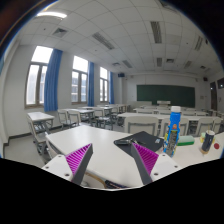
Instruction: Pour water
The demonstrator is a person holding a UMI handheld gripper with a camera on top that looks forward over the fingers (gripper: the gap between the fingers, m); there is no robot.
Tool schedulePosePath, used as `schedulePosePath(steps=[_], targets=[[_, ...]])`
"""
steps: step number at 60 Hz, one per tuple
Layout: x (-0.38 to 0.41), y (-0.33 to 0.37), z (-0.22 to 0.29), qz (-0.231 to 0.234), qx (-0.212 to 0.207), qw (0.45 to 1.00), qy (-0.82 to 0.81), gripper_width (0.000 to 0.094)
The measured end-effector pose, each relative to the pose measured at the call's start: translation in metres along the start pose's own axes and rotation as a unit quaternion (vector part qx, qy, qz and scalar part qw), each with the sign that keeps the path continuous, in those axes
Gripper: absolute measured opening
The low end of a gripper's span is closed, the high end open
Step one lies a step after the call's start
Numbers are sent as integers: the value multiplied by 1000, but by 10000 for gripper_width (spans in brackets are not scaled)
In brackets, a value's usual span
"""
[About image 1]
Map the white chair behind table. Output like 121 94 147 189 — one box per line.
124 116 159 136

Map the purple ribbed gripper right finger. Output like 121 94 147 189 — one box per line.
131 143 159 185

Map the red round sticker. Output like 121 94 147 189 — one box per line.
214 143 220 150

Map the white desk at left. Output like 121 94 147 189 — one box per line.
27 112 54 133

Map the green sponge block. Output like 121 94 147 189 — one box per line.
177 135 195 146

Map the blue curtain left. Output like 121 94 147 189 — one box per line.
44 49 63 112

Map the white classroom chair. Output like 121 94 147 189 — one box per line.
58 109 81 128

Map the black notebook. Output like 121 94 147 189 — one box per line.
114 131 164 155

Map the blue curtain right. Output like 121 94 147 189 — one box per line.
109 72 114 104

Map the blue curtain middle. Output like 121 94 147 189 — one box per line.
87 62 94 106

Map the green chalkboard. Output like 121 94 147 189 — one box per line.
137 85 195 107

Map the dark blue can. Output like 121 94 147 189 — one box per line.
201 130 215 154

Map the blue plastic bottle white cap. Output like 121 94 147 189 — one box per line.
163 106 181 157

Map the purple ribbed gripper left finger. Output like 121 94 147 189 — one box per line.
65 144 93 185

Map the blue curtain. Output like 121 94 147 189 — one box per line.
44 49 63 112
87 62 94 106
109 72 114 104

